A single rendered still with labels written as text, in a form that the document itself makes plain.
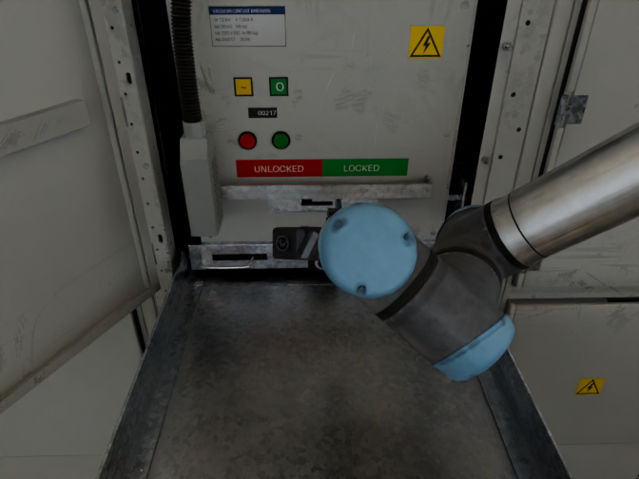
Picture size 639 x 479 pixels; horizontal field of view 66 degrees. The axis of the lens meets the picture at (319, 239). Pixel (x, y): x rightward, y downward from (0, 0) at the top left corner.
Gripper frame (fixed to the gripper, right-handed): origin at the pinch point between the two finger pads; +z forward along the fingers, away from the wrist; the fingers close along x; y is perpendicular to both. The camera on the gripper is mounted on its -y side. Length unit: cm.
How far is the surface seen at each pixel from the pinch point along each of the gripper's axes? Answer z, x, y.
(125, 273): 12.4, -6.2, -38.6
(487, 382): -6.0, -22.9, 24.5
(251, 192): 7.6, 8.6, -13.8
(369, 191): 7.5, 8.5, 7.8
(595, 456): 45, -60, 72
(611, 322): 21, -19, 61
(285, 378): -4.0, -22.2, -7.5
